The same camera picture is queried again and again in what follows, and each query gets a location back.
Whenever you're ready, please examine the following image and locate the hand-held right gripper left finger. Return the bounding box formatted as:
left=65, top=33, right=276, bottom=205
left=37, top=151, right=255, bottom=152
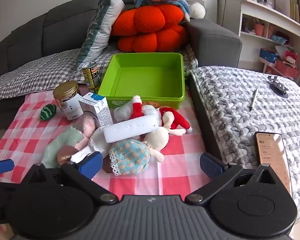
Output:
left=21, top=152, right=118, bottom=204

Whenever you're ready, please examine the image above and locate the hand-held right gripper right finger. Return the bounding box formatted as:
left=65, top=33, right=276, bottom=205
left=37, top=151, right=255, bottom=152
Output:
left=184, top=152, right=287, bottom=204

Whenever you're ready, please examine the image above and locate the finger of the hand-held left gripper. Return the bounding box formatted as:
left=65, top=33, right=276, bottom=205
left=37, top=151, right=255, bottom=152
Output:
left=0, top=159, right=15, bottom=176

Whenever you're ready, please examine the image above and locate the pink cloth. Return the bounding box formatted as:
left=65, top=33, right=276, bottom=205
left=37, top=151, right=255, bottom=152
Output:
left=72, top=114, right=98, bottom=150

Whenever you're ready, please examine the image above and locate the green plastic box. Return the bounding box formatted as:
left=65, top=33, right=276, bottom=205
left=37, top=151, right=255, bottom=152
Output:
left=97, top=52, right=186, bottom=108

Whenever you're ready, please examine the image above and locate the brown round compact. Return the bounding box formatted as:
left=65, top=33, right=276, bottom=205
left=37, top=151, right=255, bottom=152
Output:
left=56, top=145, right=78, bottom=165

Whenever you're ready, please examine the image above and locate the red white checkered cloth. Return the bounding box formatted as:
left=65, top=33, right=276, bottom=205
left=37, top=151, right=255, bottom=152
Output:
left=0, top=90, right=215, bottom=197

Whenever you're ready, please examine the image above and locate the light green towel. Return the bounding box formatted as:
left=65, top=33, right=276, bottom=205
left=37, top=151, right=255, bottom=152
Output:
left=41, top=126, right=84, bottom=168

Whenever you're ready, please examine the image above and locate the teal dress doll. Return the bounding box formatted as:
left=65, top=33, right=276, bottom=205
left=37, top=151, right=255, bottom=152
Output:
left=107, top=139, right=165, bottom=176

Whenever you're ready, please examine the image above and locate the white foam block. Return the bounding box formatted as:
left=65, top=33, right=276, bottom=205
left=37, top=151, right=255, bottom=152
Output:
left=103, top=114, right=159, bottom=144

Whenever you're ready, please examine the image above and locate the white blue carton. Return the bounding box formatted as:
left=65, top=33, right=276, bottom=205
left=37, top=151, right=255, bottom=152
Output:
left=78, top=92, right=114, bottom=128

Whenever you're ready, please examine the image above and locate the gold lidded jar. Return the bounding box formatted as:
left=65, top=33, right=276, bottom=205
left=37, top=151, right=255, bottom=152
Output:
left=52, top=80, right=83, bottom=121

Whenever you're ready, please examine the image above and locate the black smartphone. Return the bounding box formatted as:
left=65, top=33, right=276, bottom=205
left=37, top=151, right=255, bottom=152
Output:
left=254, top=131, right=292, bottom=195

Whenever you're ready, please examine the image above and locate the red white santa plush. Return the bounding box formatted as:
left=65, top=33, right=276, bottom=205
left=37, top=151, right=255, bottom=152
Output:
left=114, top=95, right=193, bottom=137

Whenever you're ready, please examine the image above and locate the small green striped toy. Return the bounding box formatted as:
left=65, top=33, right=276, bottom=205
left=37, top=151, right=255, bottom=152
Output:
left=40, top=104, right=57, bottom=120

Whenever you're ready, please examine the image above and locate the grey quilted blanket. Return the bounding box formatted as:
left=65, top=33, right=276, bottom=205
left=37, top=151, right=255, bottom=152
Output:
left=190, top=66, right=300, bottom=228

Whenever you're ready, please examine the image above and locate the grey pen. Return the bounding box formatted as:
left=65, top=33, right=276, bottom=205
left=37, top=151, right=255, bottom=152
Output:
left=250, top=88, right=258, bottom=111

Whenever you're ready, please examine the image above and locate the yellow black drink can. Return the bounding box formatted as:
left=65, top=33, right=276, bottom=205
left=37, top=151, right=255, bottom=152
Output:
left=81, top=62, right=101, bottom=93

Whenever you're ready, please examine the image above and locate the grey checkered blanket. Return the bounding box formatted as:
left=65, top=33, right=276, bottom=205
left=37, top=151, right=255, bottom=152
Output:
left=0, top=44, right=198, bottom=104

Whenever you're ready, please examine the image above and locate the small black holder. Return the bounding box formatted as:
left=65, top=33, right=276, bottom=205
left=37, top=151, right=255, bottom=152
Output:
left=268, top=75, right=288, bottom=98

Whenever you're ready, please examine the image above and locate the red plastic basket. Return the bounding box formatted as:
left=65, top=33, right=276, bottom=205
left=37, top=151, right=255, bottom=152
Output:
left=275, top=51, right=300, bottom=79

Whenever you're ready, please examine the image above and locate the blue storage box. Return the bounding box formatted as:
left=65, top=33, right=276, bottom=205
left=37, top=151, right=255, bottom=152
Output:
left=259, top=48, right=279, bottom=64

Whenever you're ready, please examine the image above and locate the grey green throw pillow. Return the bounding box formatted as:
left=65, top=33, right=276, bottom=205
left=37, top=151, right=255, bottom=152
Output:
left=76, top=0, right=125, bottom=69

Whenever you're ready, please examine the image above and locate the orange pumpkin cushion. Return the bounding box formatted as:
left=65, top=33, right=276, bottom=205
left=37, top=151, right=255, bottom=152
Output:
left=111, top=4, right=187, bottom=37
left=117, top=25, right=189, bottom=53

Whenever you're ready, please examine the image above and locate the grey fabric sofa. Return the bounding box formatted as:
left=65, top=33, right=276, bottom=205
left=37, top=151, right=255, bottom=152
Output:
left=0, top=0, right=243, bottom=130

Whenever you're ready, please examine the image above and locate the white round plush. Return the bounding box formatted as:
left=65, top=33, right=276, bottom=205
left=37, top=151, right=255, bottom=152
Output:
left=190, top=2, right=206, bottom=20

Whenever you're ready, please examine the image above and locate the white shelf unit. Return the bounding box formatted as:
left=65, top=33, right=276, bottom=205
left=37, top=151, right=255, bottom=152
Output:
left=224, top=0, right=300, bottom=80

